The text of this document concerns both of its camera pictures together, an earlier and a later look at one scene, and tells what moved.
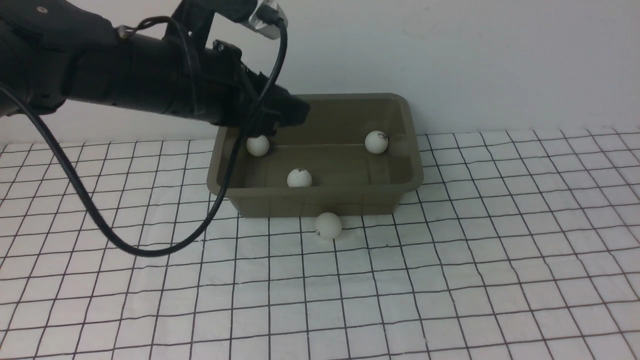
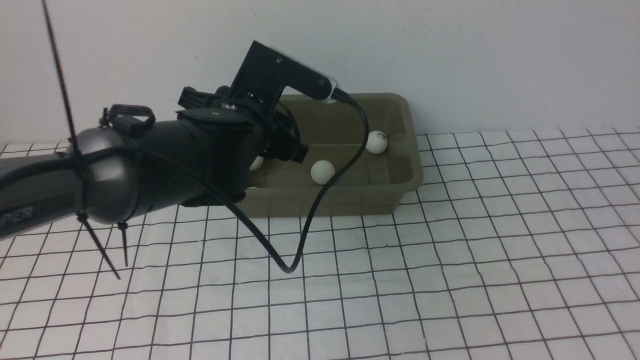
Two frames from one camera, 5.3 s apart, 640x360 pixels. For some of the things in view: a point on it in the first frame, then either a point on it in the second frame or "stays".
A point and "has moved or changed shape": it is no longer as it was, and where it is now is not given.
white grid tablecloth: x=517 y=244 stays
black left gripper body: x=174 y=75 → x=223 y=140
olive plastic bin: x=329 y=142 stays
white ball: x=299 y=179 → x=321 y=171
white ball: x=376 y=142 stays
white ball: x=258 y=146 has moved or changed shape
